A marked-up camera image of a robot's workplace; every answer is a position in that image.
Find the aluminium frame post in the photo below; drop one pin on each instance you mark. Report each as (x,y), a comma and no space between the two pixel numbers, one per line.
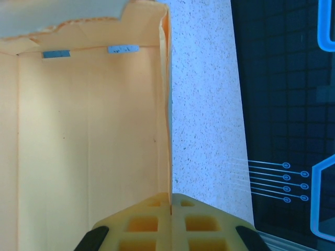
(301,244)

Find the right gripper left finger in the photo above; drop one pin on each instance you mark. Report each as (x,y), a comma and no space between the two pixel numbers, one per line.
(141,225)

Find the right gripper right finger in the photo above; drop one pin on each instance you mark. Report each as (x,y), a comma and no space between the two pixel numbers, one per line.
(204,227)

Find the yellow paper box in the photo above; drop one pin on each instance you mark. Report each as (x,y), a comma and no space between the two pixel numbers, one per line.
(78,130)

